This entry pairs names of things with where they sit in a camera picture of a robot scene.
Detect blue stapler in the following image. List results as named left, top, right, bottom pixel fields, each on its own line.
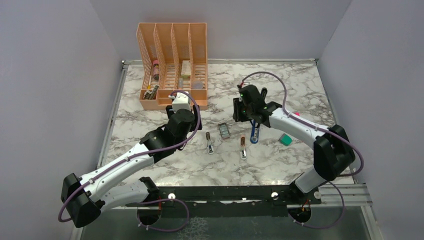
left=249, top=87, right=269, bottom=145

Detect small white stapler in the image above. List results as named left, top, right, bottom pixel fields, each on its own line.
left=205, top=131, right=215, bottom=155

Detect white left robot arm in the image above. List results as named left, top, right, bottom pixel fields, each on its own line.
left=57, top=104, right=201, bottom=228

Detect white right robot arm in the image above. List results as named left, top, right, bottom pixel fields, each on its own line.
left=233, top=85, right=356, bottom=204

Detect black label card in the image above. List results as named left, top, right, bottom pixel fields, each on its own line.
left=143, top=84, right=160, bottom=100

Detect green eraser block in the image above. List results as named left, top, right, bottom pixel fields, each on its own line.
left=278, top=133, right=293, bottom=146

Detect clear tape roll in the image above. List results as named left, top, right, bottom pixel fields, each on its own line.
left=191, top=81, right=205, bottom=90

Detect pink glue stick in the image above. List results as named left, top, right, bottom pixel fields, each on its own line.
left=152, top=60, right=160, bottom=81

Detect green white small box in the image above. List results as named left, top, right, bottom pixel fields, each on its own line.
left=180, top=60, right=192, bottom=80

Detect orange plastic desk organizer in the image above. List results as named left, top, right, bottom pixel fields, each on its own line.
left=136, top=22, right=208, bottom=110

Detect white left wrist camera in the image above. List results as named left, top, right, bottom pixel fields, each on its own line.
left=171, top=92, right=192, bottom=113

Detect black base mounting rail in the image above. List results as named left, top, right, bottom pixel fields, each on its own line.
left=125, top=185, right=322, bottom=218

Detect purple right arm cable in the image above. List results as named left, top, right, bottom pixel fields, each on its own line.
left=238, top=71, right=365, bottom=230

